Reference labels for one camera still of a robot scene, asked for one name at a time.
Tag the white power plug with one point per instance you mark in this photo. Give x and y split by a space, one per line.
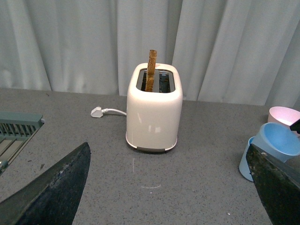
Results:
97 112

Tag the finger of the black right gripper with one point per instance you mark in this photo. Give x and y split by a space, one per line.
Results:
295 126

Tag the green dish rack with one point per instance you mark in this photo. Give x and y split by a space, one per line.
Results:
16 130

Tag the blue cup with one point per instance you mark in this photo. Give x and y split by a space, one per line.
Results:
243 167
278 141

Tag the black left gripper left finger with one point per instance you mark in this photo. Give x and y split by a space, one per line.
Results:
53 197

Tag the grey curtain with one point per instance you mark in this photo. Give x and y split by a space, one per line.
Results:
227 51

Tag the pink bowl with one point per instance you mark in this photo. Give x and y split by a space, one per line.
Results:
285 116

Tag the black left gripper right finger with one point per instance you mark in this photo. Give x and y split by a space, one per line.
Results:
277 184

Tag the brown toast slice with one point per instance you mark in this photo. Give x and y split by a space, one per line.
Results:
151 71

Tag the cream white toaster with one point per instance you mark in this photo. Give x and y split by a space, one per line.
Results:
153 117

